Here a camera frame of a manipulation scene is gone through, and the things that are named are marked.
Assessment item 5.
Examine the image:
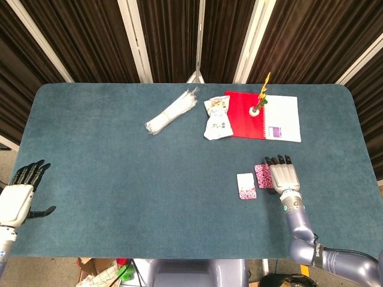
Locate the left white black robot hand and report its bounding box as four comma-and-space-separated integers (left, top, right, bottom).
0, 160, 57, 230

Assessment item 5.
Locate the black bag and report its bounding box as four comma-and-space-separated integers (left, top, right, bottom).
258, 273, 303, 287

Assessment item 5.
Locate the green plastic object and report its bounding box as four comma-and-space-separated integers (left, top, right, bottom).
117, 264, 135, 282

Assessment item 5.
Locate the cardboard box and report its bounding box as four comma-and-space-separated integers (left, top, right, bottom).
77, 257, 122, 287

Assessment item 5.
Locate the bundle of wrapped white straws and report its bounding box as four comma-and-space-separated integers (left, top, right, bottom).
145, 86, 199, 136

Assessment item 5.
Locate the dark brown pleated curtain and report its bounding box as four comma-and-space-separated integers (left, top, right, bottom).
0, 0, 383, 180

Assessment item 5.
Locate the white printed snack bag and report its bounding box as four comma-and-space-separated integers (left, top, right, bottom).
203, 96, 234, 141

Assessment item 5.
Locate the red spiral notebook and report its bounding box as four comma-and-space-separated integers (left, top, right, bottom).
224, 90, 302, 143

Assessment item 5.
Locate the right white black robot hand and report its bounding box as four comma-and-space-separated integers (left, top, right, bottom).
264, 154, 301, 196

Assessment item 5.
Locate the grey robot torso base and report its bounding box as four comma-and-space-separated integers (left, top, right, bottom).
148, 258, 250, 287

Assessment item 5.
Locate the thin white frame post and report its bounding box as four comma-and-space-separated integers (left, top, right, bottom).
185, 0, 207, 84

